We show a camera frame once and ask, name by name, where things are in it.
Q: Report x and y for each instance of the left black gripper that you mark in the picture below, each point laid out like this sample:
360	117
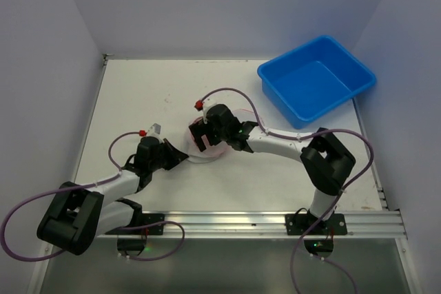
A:
169	153

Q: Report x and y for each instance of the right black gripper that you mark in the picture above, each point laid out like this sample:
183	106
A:
200	132

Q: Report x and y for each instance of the white mesh laundry bag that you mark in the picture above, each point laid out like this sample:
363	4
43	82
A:
212	153

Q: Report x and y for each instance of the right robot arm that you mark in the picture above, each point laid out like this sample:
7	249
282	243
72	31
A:
326	160

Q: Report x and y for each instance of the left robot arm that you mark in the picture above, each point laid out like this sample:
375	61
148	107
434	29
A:
78	214

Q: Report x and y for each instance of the blue plastic bin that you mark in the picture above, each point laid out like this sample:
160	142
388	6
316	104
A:
308	82

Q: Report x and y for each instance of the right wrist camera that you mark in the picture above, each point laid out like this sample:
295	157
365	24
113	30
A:
204	106

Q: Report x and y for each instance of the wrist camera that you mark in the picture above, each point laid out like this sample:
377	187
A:
154	131
204	106

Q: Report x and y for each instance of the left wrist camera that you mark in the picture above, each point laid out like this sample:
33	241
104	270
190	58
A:
154	131

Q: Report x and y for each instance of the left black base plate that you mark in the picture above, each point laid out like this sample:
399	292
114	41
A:
152	219

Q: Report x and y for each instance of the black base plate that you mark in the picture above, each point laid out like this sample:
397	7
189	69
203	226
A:
152	219
298	223

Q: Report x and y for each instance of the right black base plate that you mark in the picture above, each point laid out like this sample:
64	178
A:
298	223

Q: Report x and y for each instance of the aluminium mounting rail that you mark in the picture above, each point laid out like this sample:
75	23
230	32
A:
271	225

